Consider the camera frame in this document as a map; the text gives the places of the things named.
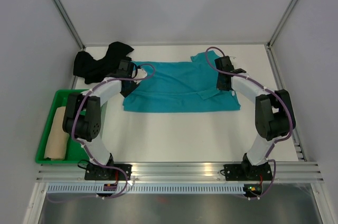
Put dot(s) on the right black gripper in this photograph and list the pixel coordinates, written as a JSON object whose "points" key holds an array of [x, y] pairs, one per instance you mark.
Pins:
{"points": [[219, 86]]}

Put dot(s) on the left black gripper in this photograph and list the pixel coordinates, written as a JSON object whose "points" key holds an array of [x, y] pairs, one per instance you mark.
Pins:
{"points": [[124, 93]]}

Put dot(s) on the teal t-shirt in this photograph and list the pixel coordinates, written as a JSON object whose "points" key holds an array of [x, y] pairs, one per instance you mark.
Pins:
{"points": [[181, 87]]}

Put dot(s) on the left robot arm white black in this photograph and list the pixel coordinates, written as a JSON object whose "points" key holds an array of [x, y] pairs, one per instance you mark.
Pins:
{"points": [[82, 117]]}

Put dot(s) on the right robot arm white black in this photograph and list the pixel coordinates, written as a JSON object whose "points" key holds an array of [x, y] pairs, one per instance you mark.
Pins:
{"points": [[274, 117]]}

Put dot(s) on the black t-shirt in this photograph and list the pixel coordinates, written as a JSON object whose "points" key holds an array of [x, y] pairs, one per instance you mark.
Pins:
{"points": [[94, 71]]}

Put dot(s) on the green plastic tray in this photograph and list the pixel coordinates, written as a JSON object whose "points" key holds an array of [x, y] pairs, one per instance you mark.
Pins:
{"points": [[74, 152]]}

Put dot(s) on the rolled beige t-shirt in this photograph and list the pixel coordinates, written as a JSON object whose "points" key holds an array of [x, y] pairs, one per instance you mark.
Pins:
{"points": [[56, 145]]}

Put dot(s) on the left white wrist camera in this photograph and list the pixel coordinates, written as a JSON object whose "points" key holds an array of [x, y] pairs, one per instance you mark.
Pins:
{"points": [[141, 74]]}

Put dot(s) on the right aluminium corner post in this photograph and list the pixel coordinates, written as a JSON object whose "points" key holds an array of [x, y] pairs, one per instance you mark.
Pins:
{"points": [[286, 14]]}

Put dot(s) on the aluminium corner post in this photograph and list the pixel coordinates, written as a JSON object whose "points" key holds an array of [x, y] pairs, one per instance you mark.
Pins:
{"points": [[286, 14], [69, 24]]}

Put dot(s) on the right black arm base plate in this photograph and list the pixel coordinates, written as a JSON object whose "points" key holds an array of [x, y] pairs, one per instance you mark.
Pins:
{"points": [[236, 172]]}

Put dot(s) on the aluminium frame rail front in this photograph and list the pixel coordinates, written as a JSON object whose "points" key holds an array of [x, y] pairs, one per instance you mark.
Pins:
{"points": [[184, 172]]}

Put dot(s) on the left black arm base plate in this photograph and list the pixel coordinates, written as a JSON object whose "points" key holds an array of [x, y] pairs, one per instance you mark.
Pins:
{"points": [[97, 173]]}

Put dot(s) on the left aluminium corner post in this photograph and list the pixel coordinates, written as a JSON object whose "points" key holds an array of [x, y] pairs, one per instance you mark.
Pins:
{"points": [[69, 24]]}

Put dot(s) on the white slotted cable duct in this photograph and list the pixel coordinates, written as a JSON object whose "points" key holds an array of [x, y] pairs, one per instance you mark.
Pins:
{"points": [[146, 188]]}

